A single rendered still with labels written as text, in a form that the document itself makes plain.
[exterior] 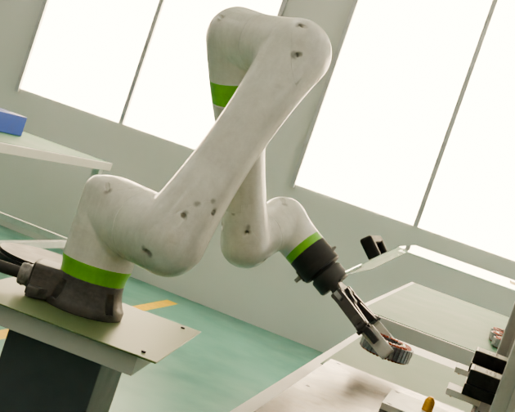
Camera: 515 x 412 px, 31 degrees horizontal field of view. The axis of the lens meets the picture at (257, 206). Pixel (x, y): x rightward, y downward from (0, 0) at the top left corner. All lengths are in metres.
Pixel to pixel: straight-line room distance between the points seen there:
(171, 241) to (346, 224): 4.79
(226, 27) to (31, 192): 5.38
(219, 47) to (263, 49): 0.14
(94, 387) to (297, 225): 0.59
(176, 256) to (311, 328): 4.84
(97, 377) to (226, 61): 0.62
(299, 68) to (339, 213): 4.69
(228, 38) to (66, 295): 0.55
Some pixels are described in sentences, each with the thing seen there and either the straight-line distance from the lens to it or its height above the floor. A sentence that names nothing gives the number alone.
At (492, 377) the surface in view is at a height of 0.92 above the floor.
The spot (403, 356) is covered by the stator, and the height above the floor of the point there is 0.82.
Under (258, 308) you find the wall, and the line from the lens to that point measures 6.44.
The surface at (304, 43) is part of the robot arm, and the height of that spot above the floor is 1.33.
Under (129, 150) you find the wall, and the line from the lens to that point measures 6.76.
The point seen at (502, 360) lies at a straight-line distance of 1.71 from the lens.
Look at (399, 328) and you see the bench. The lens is 3.09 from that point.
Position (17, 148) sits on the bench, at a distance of 5.06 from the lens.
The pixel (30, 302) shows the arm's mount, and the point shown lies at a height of 0.75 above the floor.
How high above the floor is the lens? 1.12
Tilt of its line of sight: 3 degrees down
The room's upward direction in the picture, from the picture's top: 19 degrees clockwise
